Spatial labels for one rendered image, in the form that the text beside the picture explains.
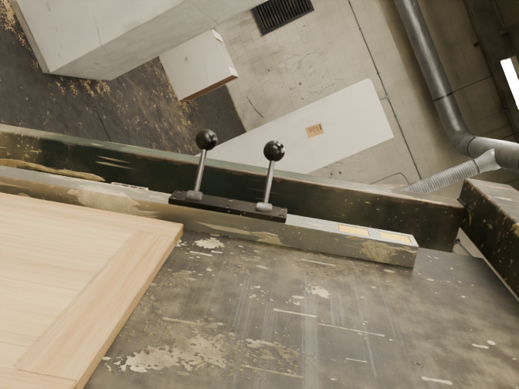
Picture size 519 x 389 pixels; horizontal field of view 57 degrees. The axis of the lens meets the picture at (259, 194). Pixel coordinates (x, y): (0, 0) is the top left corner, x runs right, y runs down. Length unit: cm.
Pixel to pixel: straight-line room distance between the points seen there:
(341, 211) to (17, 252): 64
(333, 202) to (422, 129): 798
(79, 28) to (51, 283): 289
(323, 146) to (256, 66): 474
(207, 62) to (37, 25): 269
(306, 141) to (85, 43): 212
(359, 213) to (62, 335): 69
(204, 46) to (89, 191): 509
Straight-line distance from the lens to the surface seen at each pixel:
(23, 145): 117
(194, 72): 587
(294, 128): 446
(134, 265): 65
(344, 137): 445
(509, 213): 92
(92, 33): 337
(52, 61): 350
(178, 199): 80
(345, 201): 103
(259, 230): 79
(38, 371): 49
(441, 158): 908
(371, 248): 81
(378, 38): 896
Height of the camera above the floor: 166
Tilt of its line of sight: 12 degrees down
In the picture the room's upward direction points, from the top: 67 degrees clockwise
